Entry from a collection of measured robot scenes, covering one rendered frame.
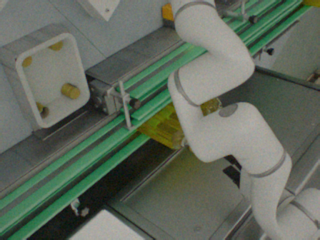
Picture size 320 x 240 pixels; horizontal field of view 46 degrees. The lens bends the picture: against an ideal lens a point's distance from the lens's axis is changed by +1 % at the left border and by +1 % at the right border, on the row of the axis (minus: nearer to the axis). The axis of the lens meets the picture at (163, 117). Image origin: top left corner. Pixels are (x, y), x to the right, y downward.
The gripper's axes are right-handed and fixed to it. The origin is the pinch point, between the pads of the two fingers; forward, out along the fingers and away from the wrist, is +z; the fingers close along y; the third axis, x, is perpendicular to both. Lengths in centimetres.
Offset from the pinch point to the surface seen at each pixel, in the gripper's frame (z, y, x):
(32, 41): 38, 33, 33
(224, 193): 1.5, -12.5, 0.8
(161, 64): 36.2, 14.0, -2.7
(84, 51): 47, 21, 17
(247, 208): -6.5, -11.9, -0.4
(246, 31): 45, 8, -48
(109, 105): 33.1, 9.6, 18.0
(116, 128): 29.0, 3.8, 18.9
